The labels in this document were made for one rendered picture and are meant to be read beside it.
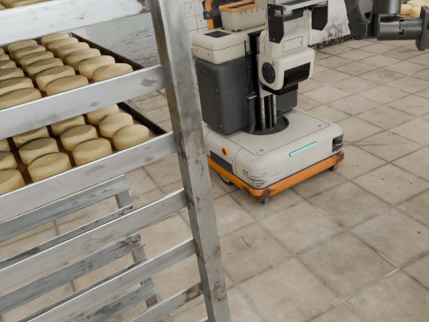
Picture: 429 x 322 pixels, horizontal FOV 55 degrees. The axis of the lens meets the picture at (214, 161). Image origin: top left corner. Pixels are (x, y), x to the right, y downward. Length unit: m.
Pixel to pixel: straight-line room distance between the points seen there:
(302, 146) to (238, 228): 0.54
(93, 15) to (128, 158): 0.17
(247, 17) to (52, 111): 1.80
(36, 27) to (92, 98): 0.09
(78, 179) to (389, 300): 1.43
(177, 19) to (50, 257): 0.32
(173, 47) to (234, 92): 1.72
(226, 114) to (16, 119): 1.79
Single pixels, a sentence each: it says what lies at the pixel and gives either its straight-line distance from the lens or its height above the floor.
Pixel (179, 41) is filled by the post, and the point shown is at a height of 1.18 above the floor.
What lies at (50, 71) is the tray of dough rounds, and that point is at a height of 1.15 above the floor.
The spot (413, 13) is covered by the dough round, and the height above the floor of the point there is 1.01.
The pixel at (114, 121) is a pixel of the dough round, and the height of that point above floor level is 1.06.
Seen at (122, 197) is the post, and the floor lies 0.74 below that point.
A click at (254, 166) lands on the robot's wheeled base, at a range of 2.02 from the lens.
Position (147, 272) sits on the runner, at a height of 0.87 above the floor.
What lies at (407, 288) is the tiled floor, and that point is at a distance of 1.81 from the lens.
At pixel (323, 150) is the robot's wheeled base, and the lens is 2.28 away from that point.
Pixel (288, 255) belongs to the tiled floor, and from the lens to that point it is 1.88.
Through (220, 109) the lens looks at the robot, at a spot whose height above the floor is 0.45.
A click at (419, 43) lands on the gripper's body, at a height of 0.96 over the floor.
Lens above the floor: 1.29
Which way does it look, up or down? 30 degrees down
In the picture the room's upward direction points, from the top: 8 degrees counter-clockwise
